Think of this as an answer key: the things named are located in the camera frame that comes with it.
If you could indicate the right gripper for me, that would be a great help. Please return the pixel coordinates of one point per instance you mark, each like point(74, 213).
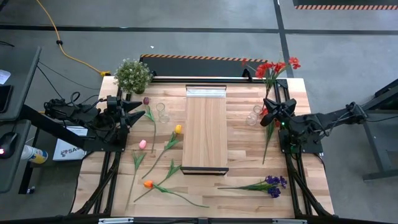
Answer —
point(286, 113)

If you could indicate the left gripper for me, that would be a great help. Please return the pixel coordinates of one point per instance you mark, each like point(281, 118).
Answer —
point(117, 109)

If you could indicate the dark purple artificial tulip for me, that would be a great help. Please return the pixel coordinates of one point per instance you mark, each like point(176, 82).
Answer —
point(146, 100)

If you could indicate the red artificial flower bunch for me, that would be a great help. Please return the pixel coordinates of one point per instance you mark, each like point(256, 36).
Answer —
point(262, 71)
point(268, 137)

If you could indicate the pink artificial tulip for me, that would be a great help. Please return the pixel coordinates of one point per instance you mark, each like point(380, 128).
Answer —
point(142, 144)

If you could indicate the yellow artificial tulip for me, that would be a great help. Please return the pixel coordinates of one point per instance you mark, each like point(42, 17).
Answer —
point(178, 129)

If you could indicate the purple artificial flower bunch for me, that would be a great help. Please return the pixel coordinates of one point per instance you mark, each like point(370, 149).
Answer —
point(273, 180)

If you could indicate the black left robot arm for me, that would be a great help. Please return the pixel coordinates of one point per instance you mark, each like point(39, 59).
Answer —
point(71, 113)

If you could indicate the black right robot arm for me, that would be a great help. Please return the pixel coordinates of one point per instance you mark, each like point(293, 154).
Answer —
point(326, 119)

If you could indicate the clear glass vase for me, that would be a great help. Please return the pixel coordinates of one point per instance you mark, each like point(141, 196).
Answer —
point(163, 116)
point(252, 119)

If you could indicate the potted green leafy plant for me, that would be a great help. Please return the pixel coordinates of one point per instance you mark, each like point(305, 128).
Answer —
point(133, 76)

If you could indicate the black table clamp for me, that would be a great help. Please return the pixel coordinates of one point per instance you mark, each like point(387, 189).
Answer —
point(153, 74)
point(247, 74)

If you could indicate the translucent plastic strip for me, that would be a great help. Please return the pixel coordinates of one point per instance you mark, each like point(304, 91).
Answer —
point(205, 92)

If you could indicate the orange tulip flower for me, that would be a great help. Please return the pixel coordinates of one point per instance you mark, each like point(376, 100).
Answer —
point(172, 170)

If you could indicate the orange artificial tulip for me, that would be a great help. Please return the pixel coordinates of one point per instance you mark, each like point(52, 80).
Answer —
point(148, 184)

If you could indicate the white printed box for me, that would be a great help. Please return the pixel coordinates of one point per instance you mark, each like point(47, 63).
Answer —
point(66, 152)

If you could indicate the black desk support beam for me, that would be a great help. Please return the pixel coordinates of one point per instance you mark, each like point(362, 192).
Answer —
point(53, 127)

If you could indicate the black striped-edge floor mat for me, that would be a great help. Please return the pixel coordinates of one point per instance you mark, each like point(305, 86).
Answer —
point(202, 67)
point(342, 2)

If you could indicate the white and yellow spray can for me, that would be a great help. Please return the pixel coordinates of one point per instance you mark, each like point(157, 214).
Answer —
point(34, 154)

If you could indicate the grey metal table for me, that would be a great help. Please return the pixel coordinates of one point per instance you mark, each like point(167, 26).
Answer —
point(376, 146)

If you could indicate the grey desk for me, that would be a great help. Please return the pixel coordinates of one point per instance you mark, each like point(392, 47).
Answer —
point(18, 77)

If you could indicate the black computer mouse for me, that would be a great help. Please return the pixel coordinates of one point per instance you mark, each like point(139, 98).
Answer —
point(8, 144)

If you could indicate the black phone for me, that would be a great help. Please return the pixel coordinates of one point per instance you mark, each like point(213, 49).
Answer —
point(4, 98)

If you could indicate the white paper sheet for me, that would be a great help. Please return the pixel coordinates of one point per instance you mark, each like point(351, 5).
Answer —
point(3, 76)

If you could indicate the black aluminium table frame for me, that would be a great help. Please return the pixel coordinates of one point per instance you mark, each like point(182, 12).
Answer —
point(217, 81)

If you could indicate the silver metal bracket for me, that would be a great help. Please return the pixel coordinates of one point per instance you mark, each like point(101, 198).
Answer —
point(115, 221)
point(289, 221)

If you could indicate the black horizontal frame beam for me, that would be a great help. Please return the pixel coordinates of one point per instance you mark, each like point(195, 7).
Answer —
point(199, 221)

